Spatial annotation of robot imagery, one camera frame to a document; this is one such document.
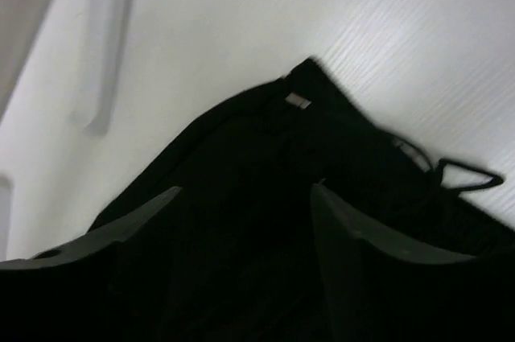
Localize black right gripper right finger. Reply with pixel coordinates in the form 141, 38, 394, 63
311, 184, 514, 341

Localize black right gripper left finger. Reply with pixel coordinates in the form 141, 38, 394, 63
1, 187, 181, 341

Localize black trousers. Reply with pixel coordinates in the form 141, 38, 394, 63
93, 60, 514, 341

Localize white metal clothes rack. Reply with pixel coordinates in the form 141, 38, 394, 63
71, 0, 133, 136

